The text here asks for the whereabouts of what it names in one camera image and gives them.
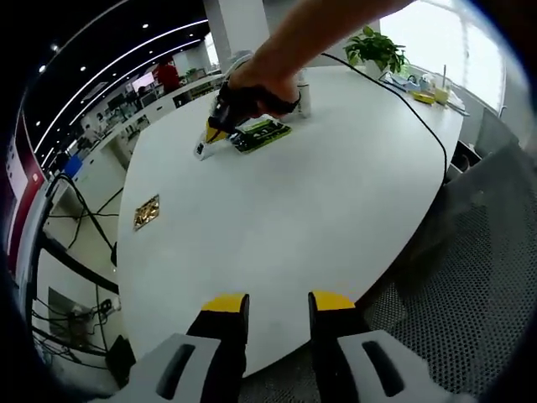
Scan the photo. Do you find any large bright window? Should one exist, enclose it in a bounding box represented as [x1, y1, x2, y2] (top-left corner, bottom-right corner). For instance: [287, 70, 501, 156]
[379, 0, 508, 106]

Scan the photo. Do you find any small gold packet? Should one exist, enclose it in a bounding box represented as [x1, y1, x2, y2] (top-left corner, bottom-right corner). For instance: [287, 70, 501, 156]
[133, 194, 161, 231]

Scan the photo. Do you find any blue storage box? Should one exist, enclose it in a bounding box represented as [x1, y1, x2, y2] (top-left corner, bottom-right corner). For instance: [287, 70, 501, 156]
[65, 155, 85, 177]

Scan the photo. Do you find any black box on floor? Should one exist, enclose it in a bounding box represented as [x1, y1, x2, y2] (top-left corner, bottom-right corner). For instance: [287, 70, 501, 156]
[104, 334, 138, 379]

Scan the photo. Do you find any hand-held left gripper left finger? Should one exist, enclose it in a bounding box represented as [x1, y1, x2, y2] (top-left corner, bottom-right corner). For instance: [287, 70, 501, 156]
[107, 292, 252, 403]

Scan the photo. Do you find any yellow cup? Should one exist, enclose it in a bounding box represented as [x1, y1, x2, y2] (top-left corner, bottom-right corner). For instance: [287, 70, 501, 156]
[434, 65, 453, 104]

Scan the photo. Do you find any person's right hand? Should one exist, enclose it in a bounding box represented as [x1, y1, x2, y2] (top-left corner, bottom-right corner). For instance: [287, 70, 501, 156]
[226, 56, 303, 121]

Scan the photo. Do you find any grey mesh office chair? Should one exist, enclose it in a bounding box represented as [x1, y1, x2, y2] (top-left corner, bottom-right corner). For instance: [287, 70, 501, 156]
[238, 108, 537, 403]

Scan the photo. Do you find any green potted plant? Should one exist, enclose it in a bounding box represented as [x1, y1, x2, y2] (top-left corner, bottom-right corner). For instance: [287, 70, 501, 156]
[343, 25, 410, 79]

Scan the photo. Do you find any white standing desk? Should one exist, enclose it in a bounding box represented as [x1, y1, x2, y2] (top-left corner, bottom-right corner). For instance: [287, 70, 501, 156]
[35, 171, 123, 295]

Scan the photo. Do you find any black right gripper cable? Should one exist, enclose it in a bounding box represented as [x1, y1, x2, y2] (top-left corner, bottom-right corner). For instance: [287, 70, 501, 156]
[321, 52, 448, 186]

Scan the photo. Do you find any papers and blue tray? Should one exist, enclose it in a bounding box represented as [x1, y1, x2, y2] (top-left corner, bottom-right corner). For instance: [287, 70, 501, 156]
[379, 71, 467, 113]

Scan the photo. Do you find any green black foil packet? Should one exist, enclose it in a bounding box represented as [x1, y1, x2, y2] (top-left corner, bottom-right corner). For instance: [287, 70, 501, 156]
[232, 118, 293, 155]

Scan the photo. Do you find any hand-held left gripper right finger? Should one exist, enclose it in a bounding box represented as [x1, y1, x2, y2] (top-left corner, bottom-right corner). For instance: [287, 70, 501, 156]
[308, 290, 476, 403]

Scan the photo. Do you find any clear cap skincare bottle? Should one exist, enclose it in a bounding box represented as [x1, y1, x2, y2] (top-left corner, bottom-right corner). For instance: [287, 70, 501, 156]
[295, 69, 315, 119]

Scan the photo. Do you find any long white counter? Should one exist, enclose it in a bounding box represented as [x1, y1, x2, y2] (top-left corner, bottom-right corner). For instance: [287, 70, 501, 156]
[54, 73, 223, 169]

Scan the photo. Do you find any small distant monitor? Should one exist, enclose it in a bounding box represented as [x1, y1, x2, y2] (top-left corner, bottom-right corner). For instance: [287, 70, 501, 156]
[132, 71, 155, 92]

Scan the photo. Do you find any white power strip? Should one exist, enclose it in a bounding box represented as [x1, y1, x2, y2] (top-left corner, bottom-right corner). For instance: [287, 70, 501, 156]
[90, 298, 123, 314]

